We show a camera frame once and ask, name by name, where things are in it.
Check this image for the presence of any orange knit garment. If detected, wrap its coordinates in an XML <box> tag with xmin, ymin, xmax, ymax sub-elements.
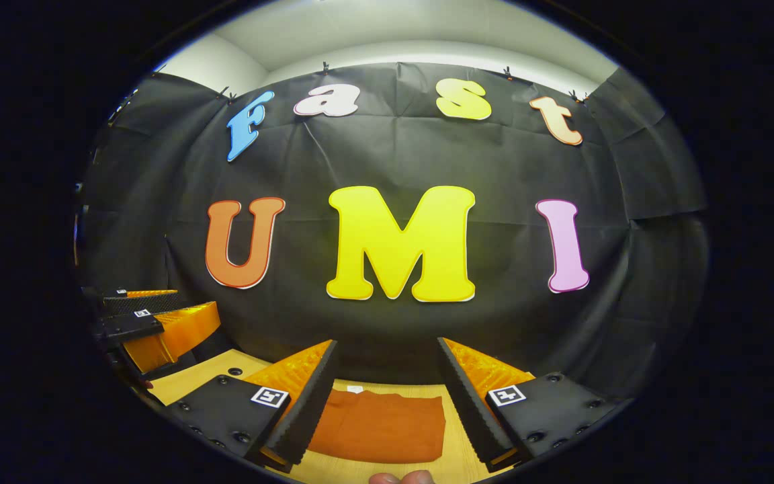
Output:
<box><xmin>306</xmin><ymin>385</ymin><xmax>447</xmax><ymax>465</ymax></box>

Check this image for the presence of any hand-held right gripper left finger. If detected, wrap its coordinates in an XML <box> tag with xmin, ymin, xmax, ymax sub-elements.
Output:
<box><xmin>167</xmin><ymin>339</ymin><xmax>339</xmax><ymax>473</ymax></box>

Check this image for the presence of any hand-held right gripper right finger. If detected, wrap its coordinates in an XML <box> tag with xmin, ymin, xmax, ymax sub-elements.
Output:
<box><xmin>436</xmin><ymin>336</ymin><xmax>634</xmax><ymax>473</ymax></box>

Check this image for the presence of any black backdrop cloth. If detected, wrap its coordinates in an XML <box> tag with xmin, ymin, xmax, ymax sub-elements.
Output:
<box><xmin>75</xmin><ymin>62</ymin><xmax>709</xmax><ymax>404</ymax></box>

